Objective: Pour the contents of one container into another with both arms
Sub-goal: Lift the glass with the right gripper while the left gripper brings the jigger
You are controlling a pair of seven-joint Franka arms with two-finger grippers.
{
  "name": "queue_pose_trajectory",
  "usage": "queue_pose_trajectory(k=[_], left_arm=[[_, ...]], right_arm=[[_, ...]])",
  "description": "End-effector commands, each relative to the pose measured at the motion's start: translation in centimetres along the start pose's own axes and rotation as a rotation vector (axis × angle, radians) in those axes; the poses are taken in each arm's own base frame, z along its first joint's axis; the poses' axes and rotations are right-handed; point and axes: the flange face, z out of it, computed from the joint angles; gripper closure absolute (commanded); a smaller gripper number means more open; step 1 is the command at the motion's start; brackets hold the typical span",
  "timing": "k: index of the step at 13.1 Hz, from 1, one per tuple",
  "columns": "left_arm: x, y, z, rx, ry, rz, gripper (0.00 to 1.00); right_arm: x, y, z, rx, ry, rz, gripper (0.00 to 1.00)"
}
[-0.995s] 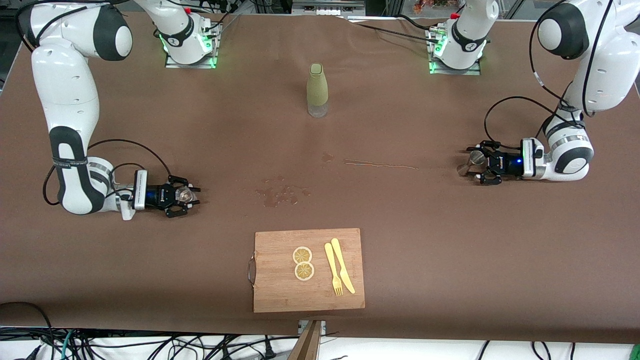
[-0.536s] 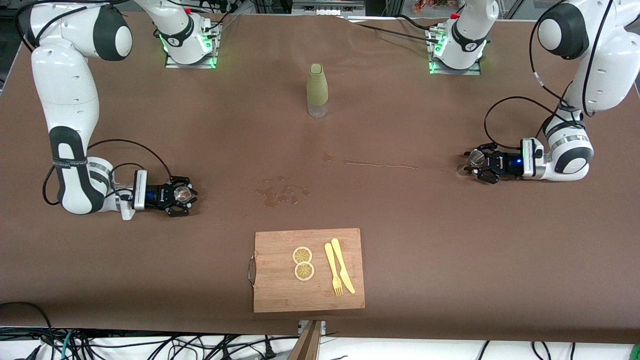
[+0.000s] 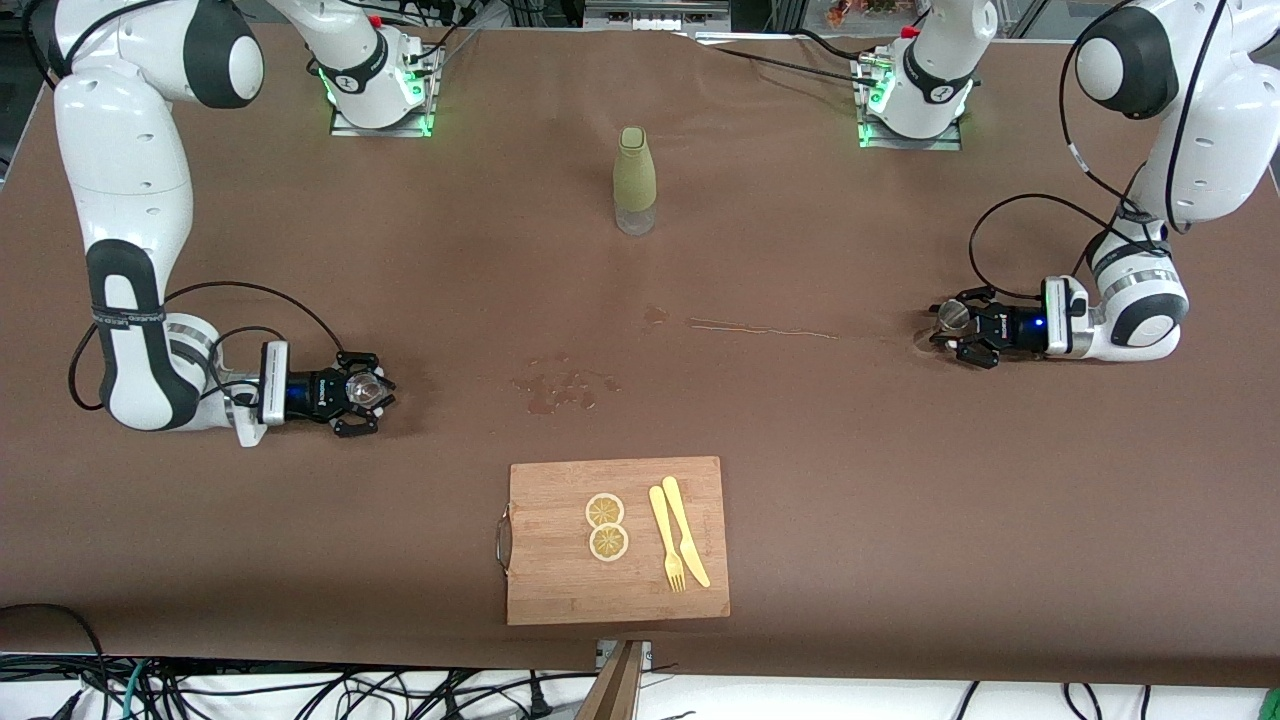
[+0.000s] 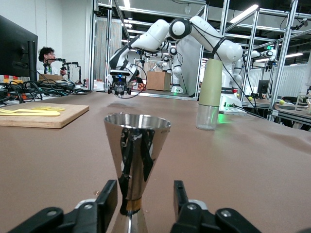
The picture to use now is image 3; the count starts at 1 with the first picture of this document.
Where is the steel double jigger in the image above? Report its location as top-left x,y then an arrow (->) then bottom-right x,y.
915,300 -> 972,353

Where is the brown table cover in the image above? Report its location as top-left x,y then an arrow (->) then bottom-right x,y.
0,20 -> 1280,691

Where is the scattered liquid spill puddle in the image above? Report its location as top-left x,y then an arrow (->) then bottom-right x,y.
512,352 -> 621,414

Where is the wooden cutting board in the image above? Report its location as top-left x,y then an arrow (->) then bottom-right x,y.
497,456 -> 731,627

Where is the yellow plastic fork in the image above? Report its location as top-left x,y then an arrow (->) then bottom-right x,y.
648,485 -> 688,593

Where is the green sleeved glass bottle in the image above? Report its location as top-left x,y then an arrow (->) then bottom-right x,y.
613,126 -> 658,237

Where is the yellow plastic knife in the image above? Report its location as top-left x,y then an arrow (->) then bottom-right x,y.
661,476 -> 712,589

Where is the grey power strip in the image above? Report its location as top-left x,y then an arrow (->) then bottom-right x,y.
585,0 -> 731,31

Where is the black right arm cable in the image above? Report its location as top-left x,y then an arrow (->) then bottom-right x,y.
68,282 -> 346,411

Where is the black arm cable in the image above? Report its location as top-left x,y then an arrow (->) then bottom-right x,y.
968,0 -> 1231,301
68,282 -> 346,411

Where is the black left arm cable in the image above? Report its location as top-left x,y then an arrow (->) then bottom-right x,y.
968,0 -> 1231,301

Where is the metal bracket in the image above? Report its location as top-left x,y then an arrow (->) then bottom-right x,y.
597,640 -> 653,673

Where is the thick black cable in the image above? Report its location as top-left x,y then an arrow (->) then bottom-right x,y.
0,603 -> 111,720

